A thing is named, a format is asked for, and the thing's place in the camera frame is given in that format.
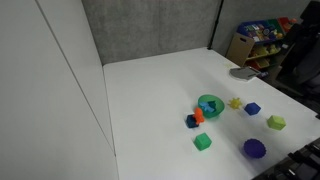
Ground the light blue toy figure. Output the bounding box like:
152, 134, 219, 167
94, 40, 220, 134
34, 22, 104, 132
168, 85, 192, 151
199, 101, 216, 115

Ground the dark blue toy block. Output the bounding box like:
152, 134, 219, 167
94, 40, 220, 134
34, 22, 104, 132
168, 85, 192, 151
185, 114, 200, 129

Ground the orange toy figure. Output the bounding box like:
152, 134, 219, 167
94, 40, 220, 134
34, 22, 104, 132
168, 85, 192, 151
194, 107, 205, 126

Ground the green plastic bowl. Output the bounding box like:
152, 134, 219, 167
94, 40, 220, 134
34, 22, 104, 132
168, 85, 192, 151
197, 94, 226, 119

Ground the yellow star toy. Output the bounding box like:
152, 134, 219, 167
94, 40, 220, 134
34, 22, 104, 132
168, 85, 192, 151
228, 97, 243, 111

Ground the blue toy cube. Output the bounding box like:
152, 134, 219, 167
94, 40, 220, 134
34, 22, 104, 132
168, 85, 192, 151
243, 101, 262, 117

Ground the toy storage shelf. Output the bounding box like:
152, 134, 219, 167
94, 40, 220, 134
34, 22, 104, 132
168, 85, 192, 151
225, 17, 298, 72

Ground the lime green toy cube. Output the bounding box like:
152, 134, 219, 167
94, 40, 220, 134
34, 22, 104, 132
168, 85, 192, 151
266, 114, 287, 131

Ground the grey metal mounting plate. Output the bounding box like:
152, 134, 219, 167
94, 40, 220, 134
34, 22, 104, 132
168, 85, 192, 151
229, 66, 262, 82

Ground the purple bumpy ball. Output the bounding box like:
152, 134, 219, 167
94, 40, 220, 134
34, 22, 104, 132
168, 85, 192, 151
242, 138, 267, 160

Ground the black office chair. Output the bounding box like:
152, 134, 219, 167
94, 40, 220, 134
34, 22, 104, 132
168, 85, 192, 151
275, 0, 320, 98

